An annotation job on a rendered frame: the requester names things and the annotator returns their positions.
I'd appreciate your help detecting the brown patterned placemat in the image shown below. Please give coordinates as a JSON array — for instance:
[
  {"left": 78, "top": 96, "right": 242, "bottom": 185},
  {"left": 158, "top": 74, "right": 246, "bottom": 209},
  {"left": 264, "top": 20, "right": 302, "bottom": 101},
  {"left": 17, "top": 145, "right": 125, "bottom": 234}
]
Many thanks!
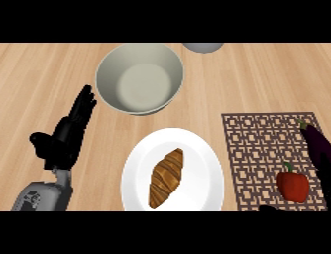
[{"left": 220, "top": 111, "right": 331, "bottom": 212}]

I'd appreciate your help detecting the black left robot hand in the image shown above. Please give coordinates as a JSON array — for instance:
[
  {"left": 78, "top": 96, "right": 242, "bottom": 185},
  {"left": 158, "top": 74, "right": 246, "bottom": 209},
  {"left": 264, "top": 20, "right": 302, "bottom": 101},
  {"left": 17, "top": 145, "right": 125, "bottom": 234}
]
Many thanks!
[{"left": 28, "top": 84, "right": 97, "bottom": 172}]

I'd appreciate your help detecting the purple eggplant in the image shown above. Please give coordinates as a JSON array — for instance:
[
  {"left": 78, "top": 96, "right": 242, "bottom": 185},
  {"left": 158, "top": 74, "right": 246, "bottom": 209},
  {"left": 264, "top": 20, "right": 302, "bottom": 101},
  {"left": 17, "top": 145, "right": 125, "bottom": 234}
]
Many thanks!
[{"left": 295, "top": 118, "right": 331, "bottom": 171}]

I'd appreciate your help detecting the brown croissant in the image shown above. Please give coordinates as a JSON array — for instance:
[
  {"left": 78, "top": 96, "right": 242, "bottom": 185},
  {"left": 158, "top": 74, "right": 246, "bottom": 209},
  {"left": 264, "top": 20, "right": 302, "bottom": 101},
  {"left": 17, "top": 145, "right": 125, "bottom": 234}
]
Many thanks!
[{"left": 146, "top": 148, "right": 186, "bottom": 210}]

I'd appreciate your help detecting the white plate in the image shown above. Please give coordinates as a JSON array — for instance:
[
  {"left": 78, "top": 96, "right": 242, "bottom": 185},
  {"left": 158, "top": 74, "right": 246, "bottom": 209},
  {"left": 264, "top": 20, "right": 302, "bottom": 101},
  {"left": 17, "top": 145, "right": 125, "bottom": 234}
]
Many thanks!
[{"left": 119, "top": 127, "right": 225, "bottom": 212}]

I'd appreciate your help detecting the pale grey bowl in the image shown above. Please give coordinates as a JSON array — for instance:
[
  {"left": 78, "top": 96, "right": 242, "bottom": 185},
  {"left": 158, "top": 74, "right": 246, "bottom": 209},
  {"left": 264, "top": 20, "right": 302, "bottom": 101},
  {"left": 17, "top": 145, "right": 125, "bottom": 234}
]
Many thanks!
[{"left": 93, "top": 43, "right": 186, "bottom": 117}]

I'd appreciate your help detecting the grey round object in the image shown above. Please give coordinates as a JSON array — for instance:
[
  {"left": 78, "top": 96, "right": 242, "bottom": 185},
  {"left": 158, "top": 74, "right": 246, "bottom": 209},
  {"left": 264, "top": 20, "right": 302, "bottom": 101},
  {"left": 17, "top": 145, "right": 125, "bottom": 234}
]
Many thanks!
[{"left": 180, "top": 43, "right": 225, "bottom": 54}]

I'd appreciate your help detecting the red bell pepper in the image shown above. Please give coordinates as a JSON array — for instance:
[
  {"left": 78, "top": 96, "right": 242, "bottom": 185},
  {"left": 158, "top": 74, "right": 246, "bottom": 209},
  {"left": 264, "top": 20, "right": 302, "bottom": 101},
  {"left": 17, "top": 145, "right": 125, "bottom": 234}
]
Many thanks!
[{"left": 274, "top": 161, "right": 311, "bottom": 203}]

